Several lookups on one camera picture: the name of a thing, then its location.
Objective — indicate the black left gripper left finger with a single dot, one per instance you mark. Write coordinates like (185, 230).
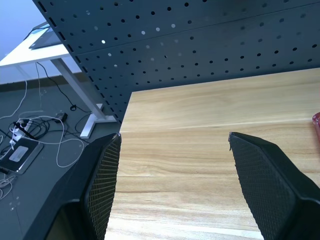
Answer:
(82, 190)

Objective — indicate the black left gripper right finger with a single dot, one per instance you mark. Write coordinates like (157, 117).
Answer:
(272, 185)

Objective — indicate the dark perforated pegboard panel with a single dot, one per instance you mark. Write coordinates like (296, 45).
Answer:
(190, 52)

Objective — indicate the grey flat device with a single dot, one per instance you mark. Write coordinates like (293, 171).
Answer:
(20, 155)

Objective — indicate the small black power adapter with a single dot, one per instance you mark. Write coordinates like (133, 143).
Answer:
(61, 116)

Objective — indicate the white power strip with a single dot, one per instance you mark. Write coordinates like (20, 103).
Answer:
(18, 127)

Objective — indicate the white desk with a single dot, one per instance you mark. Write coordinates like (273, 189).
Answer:
(53, 65)

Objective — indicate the dark monitor on desk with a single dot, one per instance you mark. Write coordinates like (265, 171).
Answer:
(43, 37)

